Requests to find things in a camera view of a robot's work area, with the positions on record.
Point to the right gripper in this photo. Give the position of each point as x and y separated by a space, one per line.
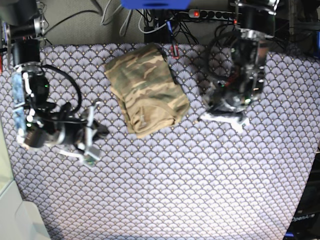
81 133

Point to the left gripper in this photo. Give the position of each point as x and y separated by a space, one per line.
227 104

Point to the camouflage T-shirt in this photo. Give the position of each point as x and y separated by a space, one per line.
146 92

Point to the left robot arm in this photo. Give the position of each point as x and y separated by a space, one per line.
255 24

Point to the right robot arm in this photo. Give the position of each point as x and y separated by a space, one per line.
36 121

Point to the fan-patterned purple tablecloth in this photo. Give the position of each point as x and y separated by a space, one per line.
194 180

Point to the red black table clamp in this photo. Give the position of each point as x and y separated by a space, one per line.
174 48

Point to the white plastic bin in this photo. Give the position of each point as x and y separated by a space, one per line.
19 219

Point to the black OpenArm box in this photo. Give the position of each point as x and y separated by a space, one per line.
305 224

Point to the blue clamp handle right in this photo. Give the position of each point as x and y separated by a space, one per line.
316 43

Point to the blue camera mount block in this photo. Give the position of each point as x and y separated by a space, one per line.
156 4

